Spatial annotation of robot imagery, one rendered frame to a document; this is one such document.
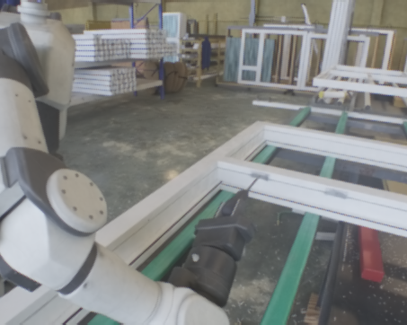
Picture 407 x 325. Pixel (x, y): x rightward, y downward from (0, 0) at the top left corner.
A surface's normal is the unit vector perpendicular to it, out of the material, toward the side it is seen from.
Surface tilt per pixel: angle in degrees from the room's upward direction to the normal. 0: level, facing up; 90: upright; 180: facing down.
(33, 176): 51
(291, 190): 90
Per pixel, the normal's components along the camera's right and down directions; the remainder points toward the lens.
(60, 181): 0.79, -0.58
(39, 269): -0.11, 0.22
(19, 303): 0.02, -0.92
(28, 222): -0.31, -0.07
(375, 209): -0.48, 0.33
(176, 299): 0.15, -0.75
